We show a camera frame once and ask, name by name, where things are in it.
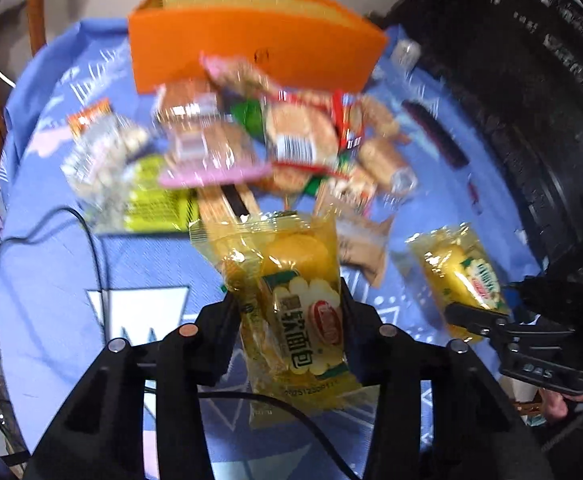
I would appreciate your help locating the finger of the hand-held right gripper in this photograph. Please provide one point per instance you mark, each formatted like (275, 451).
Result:
(524, 296)
(476, 321)

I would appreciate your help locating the red snack packet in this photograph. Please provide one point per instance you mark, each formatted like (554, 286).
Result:
(349, 120)

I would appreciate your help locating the brown striped snack packet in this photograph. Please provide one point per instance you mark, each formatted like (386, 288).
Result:
(226, 205)

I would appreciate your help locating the clear packet of brown bread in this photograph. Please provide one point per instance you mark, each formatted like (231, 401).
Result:
(386, 162)

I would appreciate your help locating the small clear plastic packet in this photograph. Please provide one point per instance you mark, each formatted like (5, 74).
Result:
(406, 54)

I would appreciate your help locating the clear packet of white candies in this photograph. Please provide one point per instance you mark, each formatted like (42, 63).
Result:
(101, 155)

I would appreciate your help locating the brown paper snack packet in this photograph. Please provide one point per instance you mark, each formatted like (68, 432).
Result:
(364, 245)

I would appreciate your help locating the pink-edged bread packet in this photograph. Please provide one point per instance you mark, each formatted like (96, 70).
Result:
(206, 145)

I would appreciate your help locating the dark red snack bar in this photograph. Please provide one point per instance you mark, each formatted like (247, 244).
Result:
(436, 135)

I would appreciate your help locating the black ribbed cover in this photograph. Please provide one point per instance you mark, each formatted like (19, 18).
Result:
(546, 110)

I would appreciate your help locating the green snack packet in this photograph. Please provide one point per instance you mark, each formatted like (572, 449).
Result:
(249, 117)

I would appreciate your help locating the blue printed tablecloth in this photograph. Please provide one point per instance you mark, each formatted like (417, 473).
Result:
(51, 270)

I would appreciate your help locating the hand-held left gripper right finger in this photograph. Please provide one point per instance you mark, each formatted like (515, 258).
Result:
(359, 330)

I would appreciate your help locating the yellow round-label bread packet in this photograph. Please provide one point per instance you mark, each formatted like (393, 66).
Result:
(464, 270)

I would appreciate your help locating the orange box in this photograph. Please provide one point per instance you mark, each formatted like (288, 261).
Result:
(231, 45)

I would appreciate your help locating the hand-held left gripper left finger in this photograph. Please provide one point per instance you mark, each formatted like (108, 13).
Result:
(221, 330)

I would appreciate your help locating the person's right hand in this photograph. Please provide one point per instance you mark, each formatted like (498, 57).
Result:
(554, 405)

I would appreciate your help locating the yellow-green snack packet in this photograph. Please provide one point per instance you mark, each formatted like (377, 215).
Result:
(159, 200)

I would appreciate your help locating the pink biscuit packet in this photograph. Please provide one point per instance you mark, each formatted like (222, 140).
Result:
(236, 75)

